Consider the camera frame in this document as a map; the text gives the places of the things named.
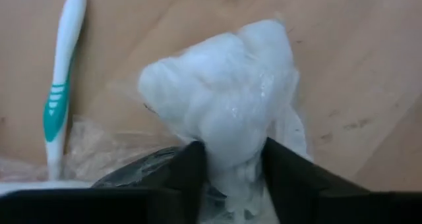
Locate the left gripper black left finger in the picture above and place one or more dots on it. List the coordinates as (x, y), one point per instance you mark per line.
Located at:
(132, 204)

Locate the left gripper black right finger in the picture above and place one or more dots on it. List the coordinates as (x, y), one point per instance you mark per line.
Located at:
(313, 201)

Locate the bagged white cotton balls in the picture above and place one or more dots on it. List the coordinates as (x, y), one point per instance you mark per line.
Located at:
(224, 95)

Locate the teal white toothbrush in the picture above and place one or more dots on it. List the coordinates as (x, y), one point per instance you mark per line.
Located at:
(64, 62)

